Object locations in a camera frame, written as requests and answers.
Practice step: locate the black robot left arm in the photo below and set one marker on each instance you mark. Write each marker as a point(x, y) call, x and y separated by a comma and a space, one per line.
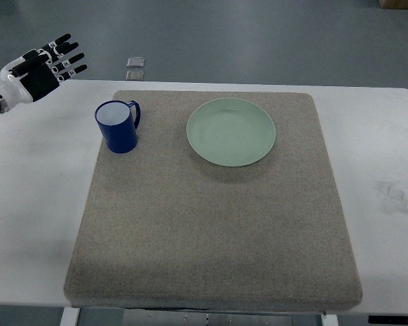
point(38, 72)

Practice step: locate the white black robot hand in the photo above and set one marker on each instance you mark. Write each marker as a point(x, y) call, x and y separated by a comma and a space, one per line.
point(30, 78)

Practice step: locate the upper metal floor plate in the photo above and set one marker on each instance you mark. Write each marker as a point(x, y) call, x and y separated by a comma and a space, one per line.
point(135, 62)

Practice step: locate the light green plate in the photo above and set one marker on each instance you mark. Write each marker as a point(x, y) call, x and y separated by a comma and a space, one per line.
point(231, 132)

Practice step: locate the metal table frame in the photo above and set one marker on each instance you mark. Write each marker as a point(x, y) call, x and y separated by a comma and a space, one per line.
point(153, 317)

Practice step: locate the blue mug white inside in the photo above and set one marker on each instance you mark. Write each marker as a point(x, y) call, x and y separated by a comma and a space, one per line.
point(118, 122)

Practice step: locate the lower metal floor plate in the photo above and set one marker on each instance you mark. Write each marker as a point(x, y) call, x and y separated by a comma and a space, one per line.
point(135, 75)

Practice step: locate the cardboard box corner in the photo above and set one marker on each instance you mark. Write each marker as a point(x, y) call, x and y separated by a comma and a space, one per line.
point(394, 4)

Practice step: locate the beige felt mat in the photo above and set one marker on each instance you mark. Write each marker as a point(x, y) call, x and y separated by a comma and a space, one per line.
point(164, 228)

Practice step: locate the metal floor plate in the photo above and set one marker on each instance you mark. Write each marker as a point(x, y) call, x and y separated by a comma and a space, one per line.
point(135, 75)
point(135, 62)

